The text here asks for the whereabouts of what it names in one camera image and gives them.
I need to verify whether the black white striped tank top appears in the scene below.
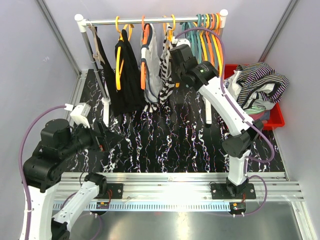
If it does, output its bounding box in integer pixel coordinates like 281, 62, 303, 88
159, 35, 175, 106

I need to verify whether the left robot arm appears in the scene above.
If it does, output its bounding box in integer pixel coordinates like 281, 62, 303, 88
20, 118, 123, 240

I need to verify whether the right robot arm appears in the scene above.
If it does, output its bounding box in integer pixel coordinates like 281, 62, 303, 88
169, 44, 264, 199

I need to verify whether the teal empty hanger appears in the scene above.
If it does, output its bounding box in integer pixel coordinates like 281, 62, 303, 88
180, 22, 197, 55
195, 13, 202, 63

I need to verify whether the white tank top navy trim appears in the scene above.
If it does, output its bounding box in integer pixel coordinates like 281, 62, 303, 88
143, 27, 163, 113

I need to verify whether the orange hanger with white top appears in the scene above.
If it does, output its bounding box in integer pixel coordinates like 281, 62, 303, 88
140, 15, 155, 90

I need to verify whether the yellow empty hanger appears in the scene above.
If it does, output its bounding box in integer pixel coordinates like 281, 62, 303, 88
200, 14, 212, 62

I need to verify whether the orange empty hanger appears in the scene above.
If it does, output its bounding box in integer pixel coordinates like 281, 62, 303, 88
208, 13, 219, 69
215, 13, 224, 76

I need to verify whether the black garment on beige hanger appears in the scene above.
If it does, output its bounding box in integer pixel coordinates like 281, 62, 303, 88
96, 36, 122, 117

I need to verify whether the beige wooden hanger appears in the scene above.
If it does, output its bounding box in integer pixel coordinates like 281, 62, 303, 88
88, 25, 105, 64

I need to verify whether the black marble patterned mat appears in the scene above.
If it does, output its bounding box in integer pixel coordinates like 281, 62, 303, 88
62, 68, 286, 174

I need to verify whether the purple striped garment pile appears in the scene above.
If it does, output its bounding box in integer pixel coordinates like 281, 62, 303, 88
224, 62, 290, 115

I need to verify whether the red plastic bin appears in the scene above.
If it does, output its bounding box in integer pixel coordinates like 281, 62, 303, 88
224, 64, 285, 131

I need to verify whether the metal clothes rack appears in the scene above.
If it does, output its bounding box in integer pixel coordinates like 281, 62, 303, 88
74, 9, 229, 126

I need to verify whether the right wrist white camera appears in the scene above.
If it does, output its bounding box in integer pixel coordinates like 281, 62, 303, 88
172, 38, 191, 48

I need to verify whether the wrist white camera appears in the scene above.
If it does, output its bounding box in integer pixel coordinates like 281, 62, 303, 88
64, 102, 91, 129
172, 38, 191, 48

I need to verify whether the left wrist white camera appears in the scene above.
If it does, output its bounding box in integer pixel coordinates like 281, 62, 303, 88
64, 102, 91, 129

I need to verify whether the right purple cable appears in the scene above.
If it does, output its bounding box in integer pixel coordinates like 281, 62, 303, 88
174, 26, 276, 216

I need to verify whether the purple cable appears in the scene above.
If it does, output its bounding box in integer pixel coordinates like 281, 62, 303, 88
174, 26, 276, 216
19, 104, 67, 238

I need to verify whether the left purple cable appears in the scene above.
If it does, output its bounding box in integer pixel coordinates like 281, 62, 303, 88
19, 104, 67, 238

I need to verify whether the aluminium mounting rail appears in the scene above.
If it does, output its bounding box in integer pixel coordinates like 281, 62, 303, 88
52, 171, 305, 213

